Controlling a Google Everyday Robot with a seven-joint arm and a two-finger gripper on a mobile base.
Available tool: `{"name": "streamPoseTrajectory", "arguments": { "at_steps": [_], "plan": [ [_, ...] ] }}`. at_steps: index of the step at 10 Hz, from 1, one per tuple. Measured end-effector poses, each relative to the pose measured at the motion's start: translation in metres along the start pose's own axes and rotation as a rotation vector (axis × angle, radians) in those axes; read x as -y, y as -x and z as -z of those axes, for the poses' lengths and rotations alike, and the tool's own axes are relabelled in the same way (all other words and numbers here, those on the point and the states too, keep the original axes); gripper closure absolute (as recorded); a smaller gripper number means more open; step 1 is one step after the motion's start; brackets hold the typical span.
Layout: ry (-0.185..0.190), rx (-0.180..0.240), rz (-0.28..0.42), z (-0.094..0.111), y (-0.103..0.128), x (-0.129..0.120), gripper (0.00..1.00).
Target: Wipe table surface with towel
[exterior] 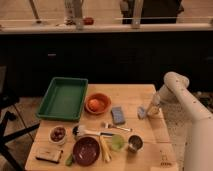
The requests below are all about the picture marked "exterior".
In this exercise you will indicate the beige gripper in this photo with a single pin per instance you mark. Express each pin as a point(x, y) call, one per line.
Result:
point(163, 95)

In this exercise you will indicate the small grey towel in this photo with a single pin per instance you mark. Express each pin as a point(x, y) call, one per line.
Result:
point(141, 112)

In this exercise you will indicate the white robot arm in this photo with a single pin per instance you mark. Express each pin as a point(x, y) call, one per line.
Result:
point(199, 148)

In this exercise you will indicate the blue grey sponge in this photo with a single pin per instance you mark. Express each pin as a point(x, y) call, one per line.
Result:
point(117, 115)

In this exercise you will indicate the metal cup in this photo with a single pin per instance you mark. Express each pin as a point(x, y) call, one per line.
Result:
point(135, 143)

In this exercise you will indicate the orange bowl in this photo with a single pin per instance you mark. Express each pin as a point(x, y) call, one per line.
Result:
point(104, 100)

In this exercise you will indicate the silver fork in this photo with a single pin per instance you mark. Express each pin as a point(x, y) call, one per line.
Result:
point(108, 125)

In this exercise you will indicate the green lid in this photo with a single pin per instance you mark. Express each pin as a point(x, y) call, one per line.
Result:
point(117, 142)

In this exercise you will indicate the orange fruit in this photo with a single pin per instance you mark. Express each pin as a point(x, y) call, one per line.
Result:
point(94, 105)

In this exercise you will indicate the yellow corn cob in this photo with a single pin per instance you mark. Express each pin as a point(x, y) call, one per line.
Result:
point(105, 150)

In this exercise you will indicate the dark red bowl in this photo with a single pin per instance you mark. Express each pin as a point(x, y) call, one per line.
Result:
point(86, 151)

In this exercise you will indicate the green plastic tray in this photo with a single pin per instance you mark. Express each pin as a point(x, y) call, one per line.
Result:
point(64, 99)

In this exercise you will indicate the red object on counter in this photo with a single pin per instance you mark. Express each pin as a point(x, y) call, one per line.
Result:
point(88, 21)

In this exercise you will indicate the white bowl with dark food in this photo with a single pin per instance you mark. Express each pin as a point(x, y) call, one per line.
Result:
point(58, 135)

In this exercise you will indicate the green vegetable piece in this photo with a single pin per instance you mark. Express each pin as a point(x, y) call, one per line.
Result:
point(70, 160)

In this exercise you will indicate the wooden block box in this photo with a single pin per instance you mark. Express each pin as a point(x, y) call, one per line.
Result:
point(48, 154)

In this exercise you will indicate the white brush with black handle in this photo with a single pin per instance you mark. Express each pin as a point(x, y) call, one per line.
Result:
point(82, 130)

